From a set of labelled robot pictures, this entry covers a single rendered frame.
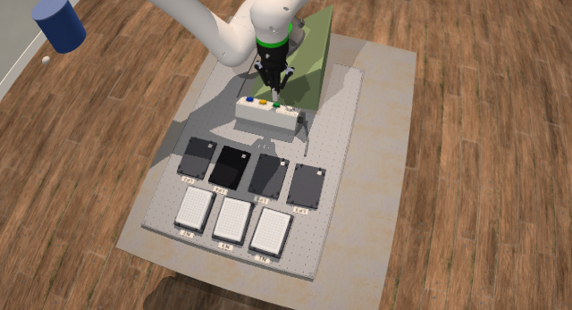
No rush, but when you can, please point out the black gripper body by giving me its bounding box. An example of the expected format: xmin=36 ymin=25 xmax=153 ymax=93
xmin=260 ymin=55 xmax=288 ymax=73

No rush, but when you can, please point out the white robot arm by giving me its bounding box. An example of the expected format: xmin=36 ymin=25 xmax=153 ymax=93
xmin=148 ymin=0 xmax=309 ymax=67

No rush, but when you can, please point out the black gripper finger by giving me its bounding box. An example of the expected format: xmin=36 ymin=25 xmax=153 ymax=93
xmin=274 ymin=63 xmax=295 ymax=102
xmin=254 ymin=61 xmax=275 ymax=101

